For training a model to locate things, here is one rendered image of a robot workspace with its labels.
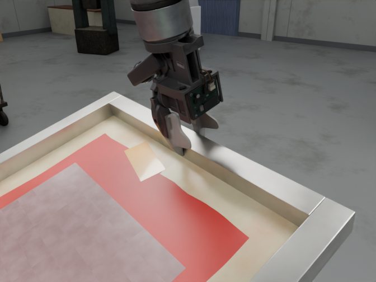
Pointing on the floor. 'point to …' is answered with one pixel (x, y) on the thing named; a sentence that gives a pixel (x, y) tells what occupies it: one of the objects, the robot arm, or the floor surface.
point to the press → (108, 10)
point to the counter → (66, 13)
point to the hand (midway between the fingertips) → (188, 141)
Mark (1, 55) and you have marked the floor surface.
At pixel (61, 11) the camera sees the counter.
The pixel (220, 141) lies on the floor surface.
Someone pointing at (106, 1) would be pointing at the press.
